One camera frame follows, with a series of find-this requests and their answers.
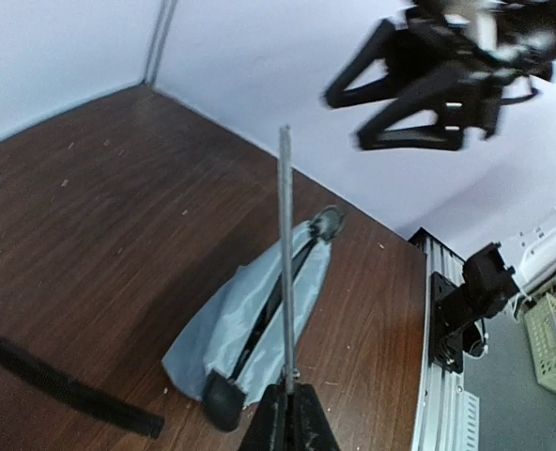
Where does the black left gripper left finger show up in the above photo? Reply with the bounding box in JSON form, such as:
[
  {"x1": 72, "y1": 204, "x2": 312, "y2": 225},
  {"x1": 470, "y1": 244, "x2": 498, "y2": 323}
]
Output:
[{"x1": 239, "y1": 383, "x2": 288, "y2": 451}]

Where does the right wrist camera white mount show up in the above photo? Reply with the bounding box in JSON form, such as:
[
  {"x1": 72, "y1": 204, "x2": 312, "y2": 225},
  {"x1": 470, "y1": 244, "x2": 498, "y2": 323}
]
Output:
[{"x1": 441, "y1": 0, "x2": 556, "y2": 62}]

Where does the black comb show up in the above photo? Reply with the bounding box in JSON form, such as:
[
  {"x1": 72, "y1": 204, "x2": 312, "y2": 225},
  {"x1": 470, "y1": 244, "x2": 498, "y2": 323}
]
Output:
[{"x1": 0, "y1": 337, "x2": 165, "y2": 439}]

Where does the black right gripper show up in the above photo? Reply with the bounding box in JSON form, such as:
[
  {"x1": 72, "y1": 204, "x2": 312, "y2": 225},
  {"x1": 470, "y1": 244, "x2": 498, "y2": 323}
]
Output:
[{"x1": 324, "y1": 1, "x2": 556, "y2": 151}]

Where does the right aluminium corner post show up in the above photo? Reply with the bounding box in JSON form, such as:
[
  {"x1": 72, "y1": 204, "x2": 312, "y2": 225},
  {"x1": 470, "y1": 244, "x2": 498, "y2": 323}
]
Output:
[{"x1": 142, "y1": 0, "x2": 178, "y2": 86}]

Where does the grey zip pouch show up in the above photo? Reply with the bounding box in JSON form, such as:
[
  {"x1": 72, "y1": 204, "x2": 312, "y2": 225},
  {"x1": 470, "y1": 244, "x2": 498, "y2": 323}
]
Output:
[{"x1": 162, "y1": 206, "x2": 346, "y2": 432}]

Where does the beige plastic basket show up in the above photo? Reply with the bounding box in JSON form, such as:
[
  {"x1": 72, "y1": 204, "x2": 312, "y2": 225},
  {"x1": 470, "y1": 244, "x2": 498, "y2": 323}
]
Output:
[{"x1": 524, "y1": 293, "x2": 556, "y2": 394}]

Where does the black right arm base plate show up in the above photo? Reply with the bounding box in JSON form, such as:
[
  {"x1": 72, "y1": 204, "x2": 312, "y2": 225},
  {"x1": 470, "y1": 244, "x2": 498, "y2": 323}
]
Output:
[{"x1": 428, "y1": 272, "x2": 487, "y2": 374}]

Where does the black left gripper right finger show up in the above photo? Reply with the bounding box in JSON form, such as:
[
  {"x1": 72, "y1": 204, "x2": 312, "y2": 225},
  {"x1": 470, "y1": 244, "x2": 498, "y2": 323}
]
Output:
[{"x1": 289, "y1": 383, "x2": 340, "y2": 451}]

